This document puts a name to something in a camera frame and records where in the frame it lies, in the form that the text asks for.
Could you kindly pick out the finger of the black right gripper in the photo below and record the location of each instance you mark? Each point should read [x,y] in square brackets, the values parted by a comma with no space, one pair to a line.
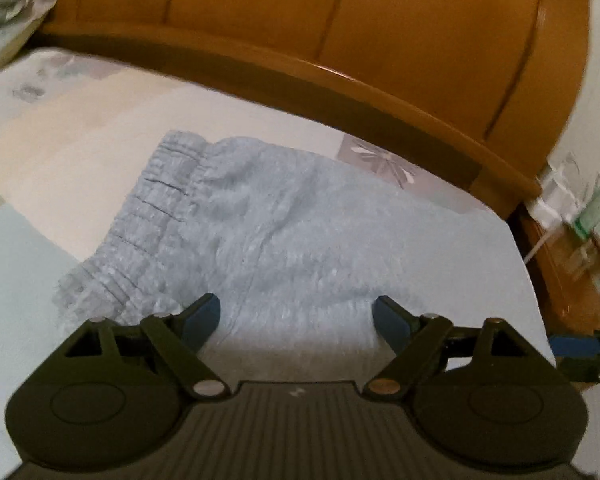
[574,346]

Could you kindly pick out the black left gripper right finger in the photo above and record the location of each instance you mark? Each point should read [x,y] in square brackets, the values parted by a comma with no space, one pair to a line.
[483,396]

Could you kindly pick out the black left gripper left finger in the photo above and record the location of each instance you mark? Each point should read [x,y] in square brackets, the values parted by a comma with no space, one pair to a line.
[110,394]

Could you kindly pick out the light grey sweatpants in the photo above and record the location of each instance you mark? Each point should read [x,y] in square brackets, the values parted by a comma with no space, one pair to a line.
[297,247]

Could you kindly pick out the wooden nightstand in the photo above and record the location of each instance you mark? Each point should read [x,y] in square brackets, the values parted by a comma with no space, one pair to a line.
[565,274]

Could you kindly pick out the clutter on nightstand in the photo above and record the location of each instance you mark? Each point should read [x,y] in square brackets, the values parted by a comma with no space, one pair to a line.
[567,203]

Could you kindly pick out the patchwork floral bed sheet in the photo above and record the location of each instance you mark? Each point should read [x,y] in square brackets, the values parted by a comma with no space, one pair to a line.
[75,135]

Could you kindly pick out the wooden headboard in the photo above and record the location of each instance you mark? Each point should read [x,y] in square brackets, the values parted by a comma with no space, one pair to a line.
[476,91]

